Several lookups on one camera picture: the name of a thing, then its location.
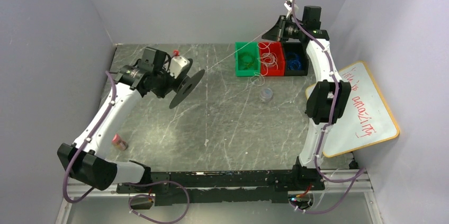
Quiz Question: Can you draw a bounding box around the black cable spool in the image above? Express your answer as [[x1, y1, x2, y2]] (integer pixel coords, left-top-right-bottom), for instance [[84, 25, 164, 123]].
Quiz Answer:
[[169, 58, 205, 109]]

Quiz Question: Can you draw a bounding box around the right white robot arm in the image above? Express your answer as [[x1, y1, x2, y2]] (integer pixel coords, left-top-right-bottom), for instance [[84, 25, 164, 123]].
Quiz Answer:
[[262, 6, 351, 182]]

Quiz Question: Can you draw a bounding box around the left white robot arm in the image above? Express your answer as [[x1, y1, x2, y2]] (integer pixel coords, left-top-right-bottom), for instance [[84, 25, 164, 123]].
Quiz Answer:
[[57, 47, 193, 192]]

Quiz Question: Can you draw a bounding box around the red plastic bin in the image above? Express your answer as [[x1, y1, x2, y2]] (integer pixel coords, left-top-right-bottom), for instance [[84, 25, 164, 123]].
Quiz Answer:
[[258, 42, 285, 77]]

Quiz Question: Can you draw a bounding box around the black plastic bin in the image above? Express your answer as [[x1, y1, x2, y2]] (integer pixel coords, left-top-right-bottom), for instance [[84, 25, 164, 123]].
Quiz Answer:
[[281, 42, 309, 76]]

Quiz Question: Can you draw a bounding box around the green plastic bin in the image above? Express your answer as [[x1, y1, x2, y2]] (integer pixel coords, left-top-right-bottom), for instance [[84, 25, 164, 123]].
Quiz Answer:
[[235, 42, 261, 77]]

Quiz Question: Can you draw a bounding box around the clear round plastic container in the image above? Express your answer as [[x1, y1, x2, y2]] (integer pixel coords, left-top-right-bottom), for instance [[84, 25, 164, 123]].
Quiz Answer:
[[259, 87, 274, 103]]

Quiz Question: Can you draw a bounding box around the pink capped small bottle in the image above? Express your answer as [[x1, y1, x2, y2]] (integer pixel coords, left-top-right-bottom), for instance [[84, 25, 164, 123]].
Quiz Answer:
[[111, 134, 128, 151]]

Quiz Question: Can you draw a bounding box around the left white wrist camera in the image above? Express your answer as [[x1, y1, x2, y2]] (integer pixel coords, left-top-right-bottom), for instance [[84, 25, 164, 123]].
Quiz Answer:
[[168, 50, 192, 78]]

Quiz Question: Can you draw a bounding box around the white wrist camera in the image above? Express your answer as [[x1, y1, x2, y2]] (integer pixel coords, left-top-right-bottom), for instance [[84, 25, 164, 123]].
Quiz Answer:
[[168, 50, 192, 78], [284, 0, 299, 17]]

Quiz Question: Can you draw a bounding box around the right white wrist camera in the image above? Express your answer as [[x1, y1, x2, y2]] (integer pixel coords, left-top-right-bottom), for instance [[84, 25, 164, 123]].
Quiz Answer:
[[284, 0, 299, 17]]

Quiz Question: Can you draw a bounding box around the blue coiled cable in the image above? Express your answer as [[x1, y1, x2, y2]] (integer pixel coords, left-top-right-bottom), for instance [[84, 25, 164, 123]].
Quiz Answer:
[[284, 51, 303, 70]]

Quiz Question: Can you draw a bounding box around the green coiled cable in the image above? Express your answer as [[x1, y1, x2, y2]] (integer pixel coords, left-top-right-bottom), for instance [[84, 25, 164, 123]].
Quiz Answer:
[[239, 51, 257, 69]]

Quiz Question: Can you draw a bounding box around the whiteboard with wooden frame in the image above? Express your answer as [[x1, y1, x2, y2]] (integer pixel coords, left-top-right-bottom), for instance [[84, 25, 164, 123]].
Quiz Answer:
[[306, 61, 400, 158]]

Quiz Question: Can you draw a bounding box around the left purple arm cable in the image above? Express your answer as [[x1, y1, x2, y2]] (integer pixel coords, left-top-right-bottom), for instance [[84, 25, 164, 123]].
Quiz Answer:
[[62, 70, 192, 224]]

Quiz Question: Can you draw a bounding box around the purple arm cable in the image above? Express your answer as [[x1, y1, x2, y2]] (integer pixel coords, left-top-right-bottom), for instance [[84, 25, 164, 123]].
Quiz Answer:
[[289, 0, 365, 216], [62, 70, 192, 224]]

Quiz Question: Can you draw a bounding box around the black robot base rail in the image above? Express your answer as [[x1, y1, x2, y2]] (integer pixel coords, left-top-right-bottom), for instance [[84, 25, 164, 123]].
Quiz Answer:
[[116, 166, 325, 206]]

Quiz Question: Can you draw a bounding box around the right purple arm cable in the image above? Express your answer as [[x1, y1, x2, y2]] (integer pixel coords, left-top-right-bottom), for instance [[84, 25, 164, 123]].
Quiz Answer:
[[289, 0, 365, 216]]

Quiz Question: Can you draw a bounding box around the aluminium extrusion frame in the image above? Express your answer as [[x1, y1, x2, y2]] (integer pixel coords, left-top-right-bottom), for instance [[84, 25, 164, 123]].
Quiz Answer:
[[54, 168, 385, 224]]

